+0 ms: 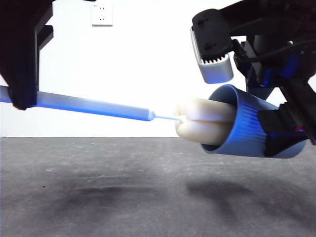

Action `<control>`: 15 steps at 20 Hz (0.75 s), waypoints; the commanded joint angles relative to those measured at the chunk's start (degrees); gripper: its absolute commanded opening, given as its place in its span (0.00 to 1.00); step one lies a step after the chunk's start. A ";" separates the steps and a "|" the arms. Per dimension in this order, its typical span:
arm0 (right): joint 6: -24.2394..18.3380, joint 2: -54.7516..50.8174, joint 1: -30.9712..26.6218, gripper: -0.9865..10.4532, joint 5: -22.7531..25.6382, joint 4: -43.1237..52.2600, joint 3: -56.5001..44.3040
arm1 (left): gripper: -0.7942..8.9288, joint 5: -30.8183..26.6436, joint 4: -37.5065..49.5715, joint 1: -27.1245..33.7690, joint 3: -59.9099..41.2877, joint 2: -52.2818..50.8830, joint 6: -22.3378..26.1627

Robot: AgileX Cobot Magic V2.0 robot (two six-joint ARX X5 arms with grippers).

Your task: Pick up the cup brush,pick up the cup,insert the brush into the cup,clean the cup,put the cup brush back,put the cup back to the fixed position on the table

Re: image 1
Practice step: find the pale grey right wrist camera box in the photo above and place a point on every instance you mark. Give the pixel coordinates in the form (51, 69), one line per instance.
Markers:
(217, 71)

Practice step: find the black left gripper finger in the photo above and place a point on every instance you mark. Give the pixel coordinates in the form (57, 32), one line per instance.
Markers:
(19, 79)

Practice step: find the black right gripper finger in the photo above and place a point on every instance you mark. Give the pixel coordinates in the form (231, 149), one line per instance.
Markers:
(263, 92)
(279, 128)

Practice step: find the white wall socket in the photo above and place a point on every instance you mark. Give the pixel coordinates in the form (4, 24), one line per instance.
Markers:
(102, 15)

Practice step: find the blue ribbed plastic cup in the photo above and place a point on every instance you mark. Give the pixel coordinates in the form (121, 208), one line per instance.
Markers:
(247, 123)

